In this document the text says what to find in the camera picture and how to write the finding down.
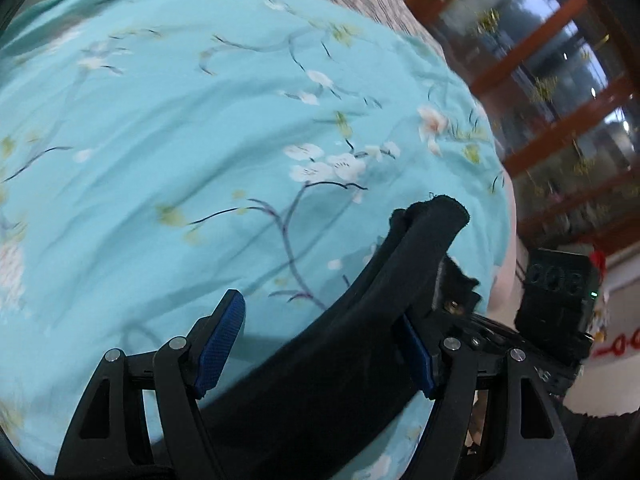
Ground teal floral bed sheet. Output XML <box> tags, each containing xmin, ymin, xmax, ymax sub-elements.
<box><xmin>1</xmin><ymin>0</ymin><xmax>513</xmax><ymax>473</ymax></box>

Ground wooden glass cabinet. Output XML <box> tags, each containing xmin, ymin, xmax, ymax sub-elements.
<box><xmin>406</xmin><ymin>0</ymin><xmax>639</xmax><ymax>255</ymax></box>

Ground black pants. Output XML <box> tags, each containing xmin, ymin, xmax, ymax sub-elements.
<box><xmin>202</xmin><ymin>195</ymin><xmax>470</xmax><ymax>479</ymax></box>

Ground black camera box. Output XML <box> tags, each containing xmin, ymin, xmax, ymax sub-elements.
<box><xmin>514</xmin><ymin>248</ymin><xmax>600</xmax><ymax>361</ymax></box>

